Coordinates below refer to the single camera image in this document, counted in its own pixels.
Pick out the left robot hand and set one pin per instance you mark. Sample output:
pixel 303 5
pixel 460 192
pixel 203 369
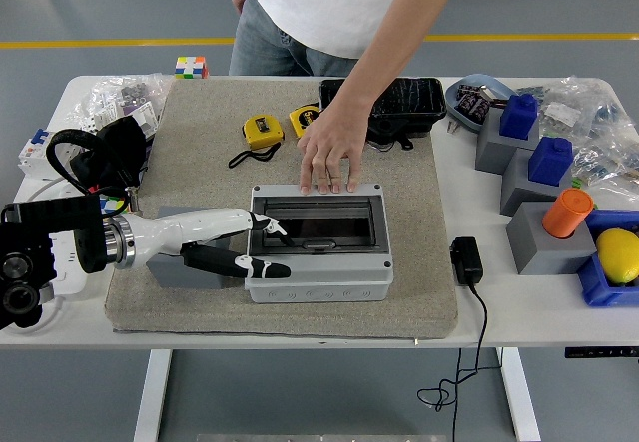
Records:
pixel 199 227

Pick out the person's left hand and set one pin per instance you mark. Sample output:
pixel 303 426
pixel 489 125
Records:
pixel 332 137

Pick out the smoky transparent box lid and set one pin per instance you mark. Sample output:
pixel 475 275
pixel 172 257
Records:
pixel 324 225

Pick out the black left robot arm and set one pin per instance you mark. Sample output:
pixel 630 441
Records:
pixel 60 222

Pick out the person's left forearm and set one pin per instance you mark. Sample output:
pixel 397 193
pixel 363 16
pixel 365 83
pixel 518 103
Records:
pixel 399 38

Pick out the grey plastic junction box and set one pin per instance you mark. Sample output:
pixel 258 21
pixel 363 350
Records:
pixel 319 287

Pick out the orange cylinder battery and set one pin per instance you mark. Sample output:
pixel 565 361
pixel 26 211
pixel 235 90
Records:
pixel 566 212

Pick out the yellow tape measure 5m print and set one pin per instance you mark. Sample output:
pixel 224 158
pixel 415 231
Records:
pixel 302 120

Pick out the grey holder block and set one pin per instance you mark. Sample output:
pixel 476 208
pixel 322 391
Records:
pixel 491 152
pixel 519 192
pixel 170 272
pixel 539 252

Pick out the grey-brown mat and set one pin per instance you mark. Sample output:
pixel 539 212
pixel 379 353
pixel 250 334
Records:
pixel 199 152

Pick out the person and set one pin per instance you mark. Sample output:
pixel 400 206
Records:
pixel 319 3

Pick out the puzzle cube with white face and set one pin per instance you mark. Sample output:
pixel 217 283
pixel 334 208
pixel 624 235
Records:
pixel 191 68

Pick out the colourful puzzle cube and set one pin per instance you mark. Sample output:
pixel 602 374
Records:
pixel 114 205

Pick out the black plastic tray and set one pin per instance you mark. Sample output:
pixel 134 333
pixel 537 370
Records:
pixel 414 103

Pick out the black cloth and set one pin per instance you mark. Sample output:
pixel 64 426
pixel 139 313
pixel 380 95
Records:
pixel 125 147

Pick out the light blue dish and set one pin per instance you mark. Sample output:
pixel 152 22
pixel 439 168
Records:
pixel 461 113

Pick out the white power strip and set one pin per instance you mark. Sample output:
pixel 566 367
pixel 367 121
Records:
pixel 67 272

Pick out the dark purple component pack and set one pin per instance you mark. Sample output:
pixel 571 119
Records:
pixel 474 105

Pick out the clear bag of small parts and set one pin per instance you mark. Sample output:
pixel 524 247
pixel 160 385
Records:
pixel 115 98

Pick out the white table leg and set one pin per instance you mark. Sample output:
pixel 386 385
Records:
pixel 519 392
pixel 152 392

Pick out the black power adapter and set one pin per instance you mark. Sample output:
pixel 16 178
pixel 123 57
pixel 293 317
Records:
pixel 466 260

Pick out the white blue circuit breaker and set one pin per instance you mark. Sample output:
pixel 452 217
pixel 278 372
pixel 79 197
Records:
pixel 31 155

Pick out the blue block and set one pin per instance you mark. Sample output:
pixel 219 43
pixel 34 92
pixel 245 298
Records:
pixel 519 115
pixel 549 160

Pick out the clear bags of components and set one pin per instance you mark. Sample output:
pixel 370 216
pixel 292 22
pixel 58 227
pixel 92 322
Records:
pixel 599 128

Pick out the blue storage bin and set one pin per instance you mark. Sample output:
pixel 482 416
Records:
pixel 599 287

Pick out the yellow lemon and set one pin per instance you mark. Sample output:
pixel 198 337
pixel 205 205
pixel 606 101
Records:
pixel 619 255

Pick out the black table control panel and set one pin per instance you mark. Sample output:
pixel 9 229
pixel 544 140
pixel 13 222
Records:
pixel 594 351

